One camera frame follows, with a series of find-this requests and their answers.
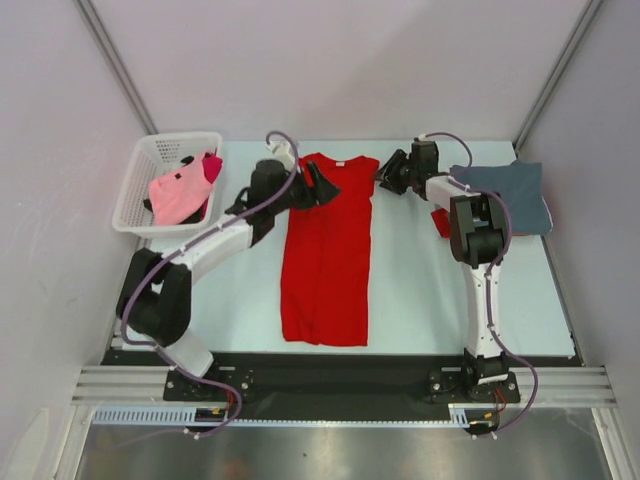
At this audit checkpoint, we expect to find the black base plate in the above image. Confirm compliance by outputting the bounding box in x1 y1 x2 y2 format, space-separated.
99 349 584 424

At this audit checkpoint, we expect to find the aluminium corner post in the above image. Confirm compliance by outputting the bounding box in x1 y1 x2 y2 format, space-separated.
72 0 159 135
512 0 606 155

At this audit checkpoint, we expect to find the red folded t shirt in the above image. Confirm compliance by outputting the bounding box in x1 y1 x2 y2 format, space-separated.
431 208 451 239

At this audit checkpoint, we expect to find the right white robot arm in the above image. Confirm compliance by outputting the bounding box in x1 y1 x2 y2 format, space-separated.
374 134 512 402

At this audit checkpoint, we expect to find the right aluminium corner post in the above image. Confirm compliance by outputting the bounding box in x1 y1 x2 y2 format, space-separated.
512 0 606 155

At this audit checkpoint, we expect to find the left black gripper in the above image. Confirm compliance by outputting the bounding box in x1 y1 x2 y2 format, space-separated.
270 162 341 215

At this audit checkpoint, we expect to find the white plastic laundry basket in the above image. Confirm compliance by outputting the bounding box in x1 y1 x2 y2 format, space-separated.
112 131 223 239

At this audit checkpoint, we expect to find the grey folded t shirt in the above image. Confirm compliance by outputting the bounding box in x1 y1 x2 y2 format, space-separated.
450 160 553 236

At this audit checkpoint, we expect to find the grey slotted cable duct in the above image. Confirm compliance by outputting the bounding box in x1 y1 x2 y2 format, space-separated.
92 403 506 430

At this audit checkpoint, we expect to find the left aluminium corner post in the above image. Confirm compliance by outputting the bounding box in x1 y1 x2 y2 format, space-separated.
72 0 159 135

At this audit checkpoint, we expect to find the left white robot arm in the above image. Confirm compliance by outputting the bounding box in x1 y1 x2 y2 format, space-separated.
116 159 341 400

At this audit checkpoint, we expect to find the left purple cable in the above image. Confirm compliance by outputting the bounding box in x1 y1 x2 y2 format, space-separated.
119 130 301 441

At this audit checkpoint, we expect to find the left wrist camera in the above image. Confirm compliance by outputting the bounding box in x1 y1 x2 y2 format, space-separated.
267 140 297 172

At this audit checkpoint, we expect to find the red t shirt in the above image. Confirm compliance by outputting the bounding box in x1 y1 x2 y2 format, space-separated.
280 153 379 347
431 208 451 239

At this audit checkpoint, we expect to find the pink t shirt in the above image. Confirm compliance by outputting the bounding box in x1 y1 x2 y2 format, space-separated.
143 151 223 226

